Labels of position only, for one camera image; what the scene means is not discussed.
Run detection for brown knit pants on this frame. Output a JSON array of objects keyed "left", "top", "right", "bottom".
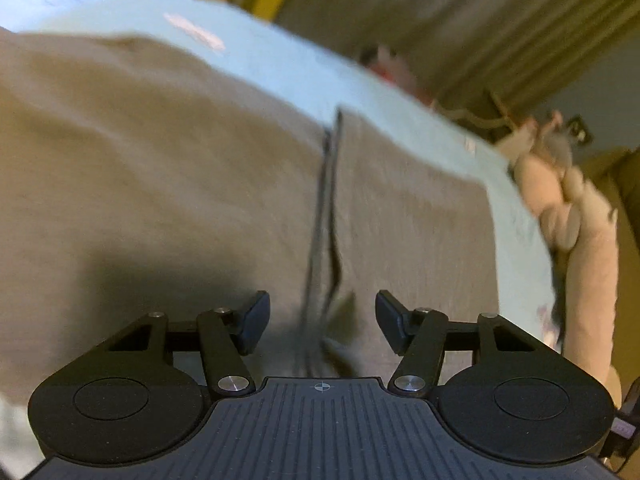
[{"left": 1, "top": 32, "right": 498, "bottom": 404}]

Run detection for pink plush toy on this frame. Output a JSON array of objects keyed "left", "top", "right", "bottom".
[{"left": 496, "top": 112, "right": 622, "bottom": 406}]

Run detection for red pink bag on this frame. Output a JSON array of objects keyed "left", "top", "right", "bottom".
[{"left": 358, "top": 44, "right": 434, "bottom": 107}]

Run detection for grey curtain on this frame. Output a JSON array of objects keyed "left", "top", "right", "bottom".
[{"left": 277, "top": 0, "right": 639, "bottom": 113}]

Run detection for light blue bed sheet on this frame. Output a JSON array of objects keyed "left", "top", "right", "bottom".
[{"left": 0, "top": 0, "right": 564, "bottom": 480}]

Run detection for white cable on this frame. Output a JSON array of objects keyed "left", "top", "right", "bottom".
[{"left": 432, "top": 89, "right": 522, "bottom": 134}]

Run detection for wall power socket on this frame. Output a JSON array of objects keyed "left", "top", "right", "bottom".
[{"left": 566, "top": 115, "right": 593, "bottom": 146}]

